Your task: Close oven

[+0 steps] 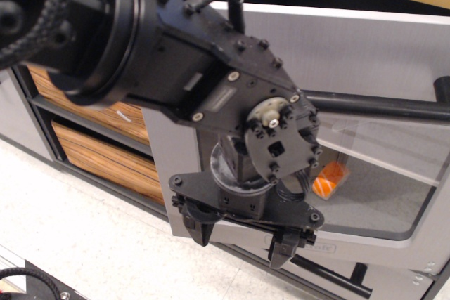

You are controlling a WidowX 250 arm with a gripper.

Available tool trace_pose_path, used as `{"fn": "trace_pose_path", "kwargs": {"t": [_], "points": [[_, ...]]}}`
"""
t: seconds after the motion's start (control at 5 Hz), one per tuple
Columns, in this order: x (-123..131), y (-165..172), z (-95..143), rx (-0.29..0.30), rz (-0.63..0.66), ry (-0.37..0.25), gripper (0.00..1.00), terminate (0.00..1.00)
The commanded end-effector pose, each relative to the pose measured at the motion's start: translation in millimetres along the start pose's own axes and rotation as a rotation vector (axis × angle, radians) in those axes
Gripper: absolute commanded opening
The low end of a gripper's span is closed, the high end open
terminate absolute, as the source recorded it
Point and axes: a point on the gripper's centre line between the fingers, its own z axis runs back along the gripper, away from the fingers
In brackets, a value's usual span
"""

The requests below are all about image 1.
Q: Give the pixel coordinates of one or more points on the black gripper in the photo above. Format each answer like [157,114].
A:
[203,202]

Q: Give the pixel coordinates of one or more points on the grey toy oven door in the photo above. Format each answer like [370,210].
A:
[378,216]

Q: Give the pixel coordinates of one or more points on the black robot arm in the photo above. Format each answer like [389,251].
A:
[192,61]

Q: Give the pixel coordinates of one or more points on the clear oven shelf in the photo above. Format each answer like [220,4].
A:
[418,151]

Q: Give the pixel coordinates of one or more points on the orange salmon sushi toy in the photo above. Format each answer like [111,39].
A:
[330,178]

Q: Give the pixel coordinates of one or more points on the grey bottom drawer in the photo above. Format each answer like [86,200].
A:
[386,283]

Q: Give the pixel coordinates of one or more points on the lower wood pattern bin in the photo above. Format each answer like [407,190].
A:
[109,161]

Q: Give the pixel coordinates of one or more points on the black drawer handle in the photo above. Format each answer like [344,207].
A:
[354,283]

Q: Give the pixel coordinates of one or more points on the black oven door handle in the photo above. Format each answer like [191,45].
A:
[428,112]

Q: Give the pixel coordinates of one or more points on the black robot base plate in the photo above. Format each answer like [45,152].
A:
[37,288]

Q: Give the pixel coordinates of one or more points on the dark grey shelf frame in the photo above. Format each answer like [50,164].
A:
[122,124]

